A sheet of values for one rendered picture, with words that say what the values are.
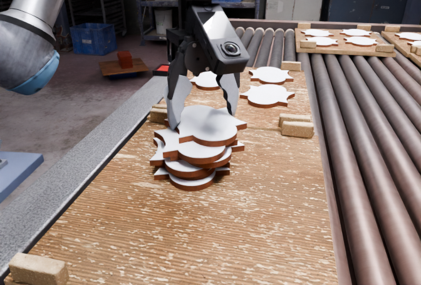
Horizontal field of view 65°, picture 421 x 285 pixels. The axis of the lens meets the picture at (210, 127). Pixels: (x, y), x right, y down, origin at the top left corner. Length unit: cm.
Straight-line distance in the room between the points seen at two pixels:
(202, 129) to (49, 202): 25
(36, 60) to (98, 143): 21
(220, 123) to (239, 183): 10
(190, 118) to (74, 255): 27
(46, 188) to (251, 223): 33
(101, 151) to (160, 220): 25
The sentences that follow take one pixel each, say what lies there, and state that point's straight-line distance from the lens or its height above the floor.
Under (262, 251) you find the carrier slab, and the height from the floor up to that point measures 94.
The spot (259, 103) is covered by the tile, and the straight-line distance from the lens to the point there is 76.
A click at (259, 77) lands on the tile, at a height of 95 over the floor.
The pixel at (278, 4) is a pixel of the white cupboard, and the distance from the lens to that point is 533.
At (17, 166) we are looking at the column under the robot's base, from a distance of 77.
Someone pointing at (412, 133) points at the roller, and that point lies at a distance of 80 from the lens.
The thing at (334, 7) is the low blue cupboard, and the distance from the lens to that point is 549.
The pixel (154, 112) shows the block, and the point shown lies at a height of 96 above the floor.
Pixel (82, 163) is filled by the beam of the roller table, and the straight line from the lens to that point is 64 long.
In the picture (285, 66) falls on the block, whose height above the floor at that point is 95.
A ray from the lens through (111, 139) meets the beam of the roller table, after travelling 70.
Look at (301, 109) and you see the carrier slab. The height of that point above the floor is 94.
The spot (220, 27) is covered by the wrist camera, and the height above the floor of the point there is 116.
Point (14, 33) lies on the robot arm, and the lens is 76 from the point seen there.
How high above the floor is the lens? 124
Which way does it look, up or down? 27 degrees down
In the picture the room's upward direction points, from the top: straight up
